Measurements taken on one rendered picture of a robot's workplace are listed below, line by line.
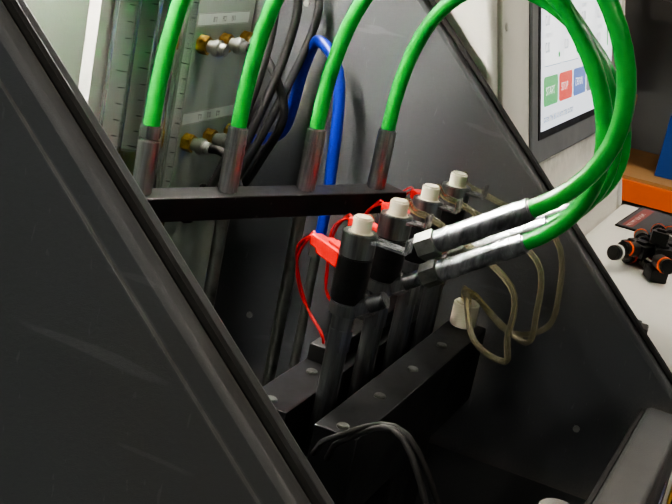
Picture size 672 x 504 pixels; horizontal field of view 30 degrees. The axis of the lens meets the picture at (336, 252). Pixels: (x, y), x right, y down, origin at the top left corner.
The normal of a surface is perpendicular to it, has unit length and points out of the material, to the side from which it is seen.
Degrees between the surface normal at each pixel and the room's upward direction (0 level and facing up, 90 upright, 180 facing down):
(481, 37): 90
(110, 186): 43
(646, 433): 0
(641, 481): 0
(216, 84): 90
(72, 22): 90
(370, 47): 90
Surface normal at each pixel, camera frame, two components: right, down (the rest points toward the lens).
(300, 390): 0.19, -0.94
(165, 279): 0.75, -0.49
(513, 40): 0.92, 0.06
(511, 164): -0.40, 0.20
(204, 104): 0.90, 0.29
